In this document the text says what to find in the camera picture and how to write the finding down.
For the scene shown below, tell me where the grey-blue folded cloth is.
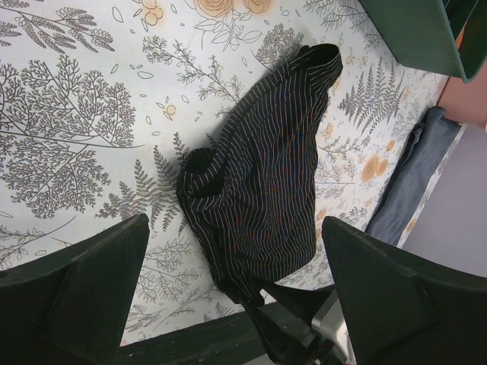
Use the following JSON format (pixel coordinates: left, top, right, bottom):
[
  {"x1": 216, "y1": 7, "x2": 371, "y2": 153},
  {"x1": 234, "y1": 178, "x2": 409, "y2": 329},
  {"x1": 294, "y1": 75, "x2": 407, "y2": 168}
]
[{"x1": 365, "y1": 106, "x2": 460, "y2": 246}]

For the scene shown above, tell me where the green compartment bin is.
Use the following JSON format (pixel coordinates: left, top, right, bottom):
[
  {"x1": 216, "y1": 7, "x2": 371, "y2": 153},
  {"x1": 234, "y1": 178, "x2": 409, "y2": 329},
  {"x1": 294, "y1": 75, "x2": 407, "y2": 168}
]
[{"x1": 361, "y1": 0, "x2": 486, "y2": 83}]

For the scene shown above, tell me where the black pinstriped underwear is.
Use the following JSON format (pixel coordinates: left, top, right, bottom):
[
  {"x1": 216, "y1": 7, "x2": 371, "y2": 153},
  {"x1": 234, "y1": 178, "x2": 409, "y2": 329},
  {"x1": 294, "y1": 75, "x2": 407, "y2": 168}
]
[{"x1": 176, "y1": 43, "x2": 343, "y2": 306}]

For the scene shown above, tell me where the floral patterned table mat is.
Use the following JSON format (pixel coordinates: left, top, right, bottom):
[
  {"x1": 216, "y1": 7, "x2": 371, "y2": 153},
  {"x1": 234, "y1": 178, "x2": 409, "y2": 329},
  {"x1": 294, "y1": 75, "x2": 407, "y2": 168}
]
[{"x1": 1, "y1": 0, "x2": 446, "y2": 344}]

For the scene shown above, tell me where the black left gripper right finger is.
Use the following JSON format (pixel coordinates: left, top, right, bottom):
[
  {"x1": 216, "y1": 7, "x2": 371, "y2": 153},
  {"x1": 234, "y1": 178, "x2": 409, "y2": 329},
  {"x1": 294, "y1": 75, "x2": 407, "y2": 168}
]
[{"x1": 322, "y1": 217, "x2": 486, "y2": 364}]

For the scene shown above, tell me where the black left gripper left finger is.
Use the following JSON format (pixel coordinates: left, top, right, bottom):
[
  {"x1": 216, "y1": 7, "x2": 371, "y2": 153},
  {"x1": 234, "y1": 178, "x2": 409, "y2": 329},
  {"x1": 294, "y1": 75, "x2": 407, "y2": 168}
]
[{"x1": 1, "y1": 214, "x2": 149, "y2": 364}]

